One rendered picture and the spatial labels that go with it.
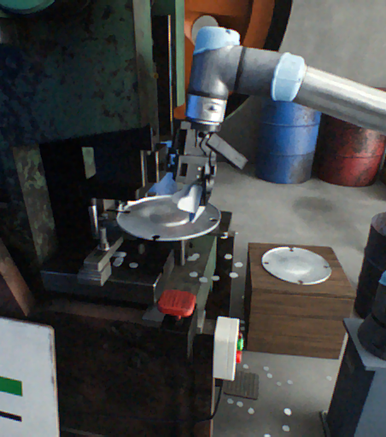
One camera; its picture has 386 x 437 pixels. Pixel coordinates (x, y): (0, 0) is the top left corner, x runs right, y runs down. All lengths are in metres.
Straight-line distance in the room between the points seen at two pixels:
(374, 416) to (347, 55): 3.54
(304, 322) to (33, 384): 1.03
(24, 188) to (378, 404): 1.12
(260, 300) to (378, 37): 3.30
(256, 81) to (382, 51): 3.66
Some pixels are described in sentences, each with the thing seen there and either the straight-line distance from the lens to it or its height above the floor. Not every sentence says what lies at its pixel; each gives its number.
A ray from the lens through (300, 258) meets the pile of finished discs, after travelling 1.66.
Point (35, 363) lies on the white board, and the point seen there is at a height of 0.48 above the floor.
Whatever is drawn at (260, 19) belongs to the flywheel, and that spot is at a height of 1.28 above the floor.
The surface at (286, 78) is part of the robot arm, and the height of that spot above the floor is 1.15.
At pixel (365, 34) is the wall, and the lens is 4.24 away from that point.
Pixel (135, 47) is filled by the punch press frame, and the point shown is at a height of 1.20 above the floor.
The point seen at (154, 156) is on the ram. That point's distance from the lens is 0.87.
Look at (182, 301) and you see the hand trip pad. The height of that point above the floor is 0.76.
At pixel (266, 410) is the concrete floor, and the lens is 1.49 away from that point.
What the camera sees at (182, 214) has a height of 0.79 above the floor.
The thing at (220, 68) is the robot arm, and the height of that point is 1.17.
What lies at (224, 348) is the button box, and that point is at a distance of 0.83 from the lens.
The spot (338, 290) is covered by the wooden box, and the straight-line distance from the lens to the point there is 1.51.
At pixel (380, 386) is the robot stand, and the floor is 0.37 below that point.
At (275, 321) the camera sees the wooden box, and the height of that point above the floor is 0.19.
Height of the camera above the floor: 1.19
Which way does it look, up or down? 27 degrees down
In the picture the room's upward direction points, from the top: straight up
